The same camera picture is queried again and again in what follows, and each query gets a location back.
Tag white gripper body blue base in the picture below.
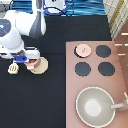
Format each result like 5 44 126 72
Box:
0 45 40 63

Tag pink small pot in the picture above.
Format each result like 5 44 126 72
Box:
26 59 40 70

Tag cream round plate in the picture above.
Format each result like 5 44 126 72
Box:
31 57 48 74

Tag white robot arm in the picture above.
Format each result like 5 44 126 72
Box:
0 0 66 63

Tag black table mat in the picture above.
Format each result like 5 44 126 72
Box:
0 15 111 128

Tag pink stove top board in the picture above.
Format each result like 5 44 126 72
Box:
66 41 128 128

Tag black burner bottom left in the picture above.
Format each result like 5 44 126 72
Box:
75 62 91 77

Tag black burner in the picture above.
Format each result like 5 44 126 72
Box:
75 62 91 77
98 62 115 76
96 45 111 58

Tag black burner top right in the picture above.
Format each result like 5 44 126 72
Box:
96 45 111 58

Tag black burner bottom right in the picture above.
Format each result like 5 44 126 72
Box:
98 62 115 76

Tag large grey frying pan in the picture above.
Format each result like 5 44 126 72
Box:
76 87 128 128

